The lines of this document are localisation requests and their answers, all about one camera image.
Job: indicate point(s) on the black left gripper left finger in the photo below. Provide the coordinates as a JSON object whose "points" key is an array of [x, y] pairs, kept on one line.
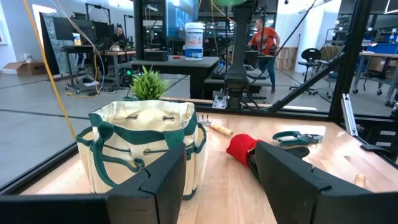
{"points": [[149, 199]]}

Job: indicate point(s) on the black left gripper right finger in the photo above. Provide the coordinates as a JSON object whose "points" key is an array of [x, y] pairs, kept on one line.
{"points": [[295, 193]]}

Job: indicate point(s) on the red black gardening glove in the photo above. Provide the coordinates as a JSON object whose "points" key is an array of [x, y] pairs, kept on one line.
{"points": [[241, 147]]}

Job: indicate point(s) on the cream green canvas gardening bag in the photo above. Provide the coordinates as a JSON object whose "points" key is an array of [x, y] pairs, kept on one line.
{"points": [[155, 113]]}

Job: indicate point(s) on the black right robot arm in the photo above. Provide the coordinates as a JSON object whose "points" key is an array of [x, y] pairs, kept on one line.
{"points": [[237, 62]]}

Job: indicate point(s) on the silver aluminium bar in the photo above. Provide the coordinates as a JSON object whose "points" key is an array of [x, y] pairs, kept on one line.
{"points": [[349, 115]]}

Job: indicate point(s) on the black box white labels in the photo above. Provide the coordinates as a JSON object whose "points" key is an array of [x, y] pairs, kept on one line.
{"points": [[382, 138]]}

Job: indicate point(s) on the green plant in white pot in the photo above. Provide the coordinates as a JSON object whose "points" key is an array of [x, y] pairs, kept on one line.
{"points": [[149, 87]]}

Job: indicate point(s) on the black office chair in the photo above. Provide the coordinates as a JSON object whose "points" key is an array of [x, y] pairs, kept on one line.
{"points": [[311, 55]]}

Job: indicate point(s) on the grey desk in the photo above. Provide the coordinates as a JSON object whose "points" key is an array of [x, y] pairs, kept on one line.
{"points": [[174, 62]]}

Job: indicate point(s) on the red marker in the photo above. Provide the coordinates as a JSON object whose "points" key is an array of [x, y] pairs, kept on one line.
{"points": [[176, 57]]}

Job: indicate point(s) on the person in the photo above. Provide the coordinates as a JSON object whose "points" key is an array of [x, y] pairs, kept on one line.
{"points": [[264, 40], [118, 35]]}

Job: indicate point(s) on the wooden top workbench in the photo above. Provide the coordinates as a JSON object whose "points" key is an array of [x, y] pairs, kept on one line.
{"points": [[379, 55]]}

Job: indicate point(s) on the white wipes canister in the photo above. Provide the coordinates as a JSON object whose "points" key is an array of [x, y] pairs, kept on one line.
{"points": [[194, 40]]}

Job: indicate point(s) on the black rolling desk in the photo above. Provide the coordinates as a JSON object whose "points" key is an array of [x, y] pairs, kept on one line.
{"points": [[77, 49]]}

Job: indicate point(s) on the open cardboard box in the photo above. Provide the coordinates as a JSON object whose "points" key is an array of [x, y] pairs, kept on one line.
{"points": [[28, 68]]}

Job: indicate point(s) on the black computer monitor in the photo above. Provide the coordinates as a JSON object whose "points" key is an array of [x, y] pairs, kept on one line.
{"points": [[182, 18]]}

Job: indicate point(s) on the silver mounting bracket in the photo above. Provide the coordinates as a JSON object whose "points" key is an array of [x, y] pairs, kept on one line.
{"points": [[219, 100]]}

